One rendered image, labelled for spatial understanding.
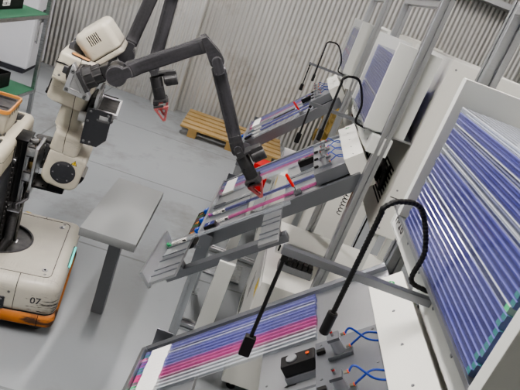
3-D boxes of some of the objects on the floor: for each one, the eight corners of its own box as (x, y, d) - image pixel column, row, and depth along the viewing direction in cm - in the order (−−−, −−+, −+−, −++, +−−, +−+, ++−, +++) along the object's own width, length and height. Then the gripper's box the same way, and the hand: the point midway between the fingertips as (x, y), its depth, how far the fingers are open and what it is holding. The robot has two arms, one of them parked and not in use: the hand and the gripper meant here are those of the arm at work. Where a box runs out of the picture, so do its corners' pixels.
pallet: (279, 148, 649) (282, 140, 645) (277, 169, 575) (280, 160, 572) (188, 115, 641) (191, 107, 637) (175, 132, 567) (177, 123, 564)
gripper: (241, 165, 239) (255, 195, 243) (237, 172, 229) (254, 203, 234) (254, 159, 237) (269, 189, 242) (252, 166, 228) (268, 198, 232)
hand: (261, 195), depth 238 cm, fingers closed, pressing on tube
